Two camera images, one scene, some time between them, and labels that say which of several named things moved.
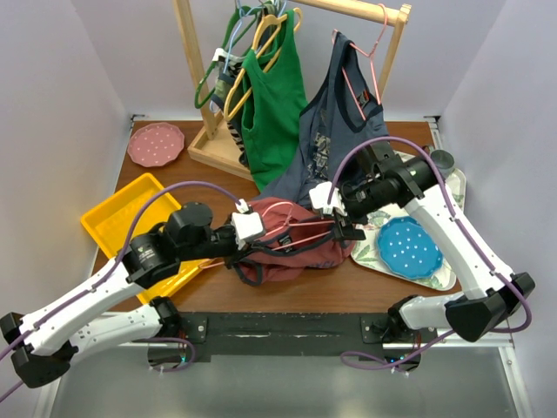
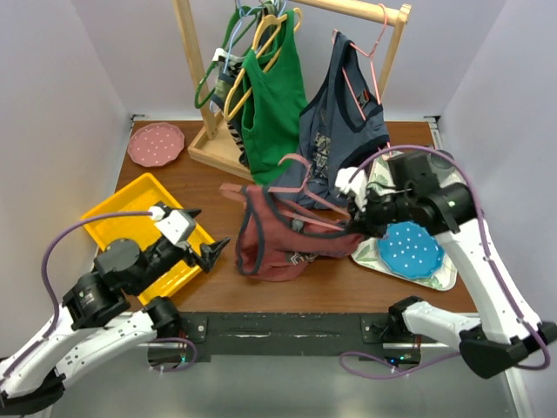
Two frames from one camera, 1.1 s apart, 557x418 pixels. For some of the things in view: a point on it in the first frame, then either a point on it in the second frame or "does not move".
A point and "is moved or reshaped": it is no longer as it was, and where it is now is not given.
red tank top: x=295 y=239 is moved or reshaped
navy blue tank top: x=342 y=114 does not move
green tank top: x=273 y=99 does not move
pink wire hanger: x=287 y=224 → x=304 y=189
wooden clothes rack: x=218 y=145 does not move
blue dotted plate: x=406 y=246 does not move
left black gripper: x=236 y=255 → x=209 y=253
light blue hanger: x=281 y=10 does not move
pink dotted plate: x=156 y=144 does not move
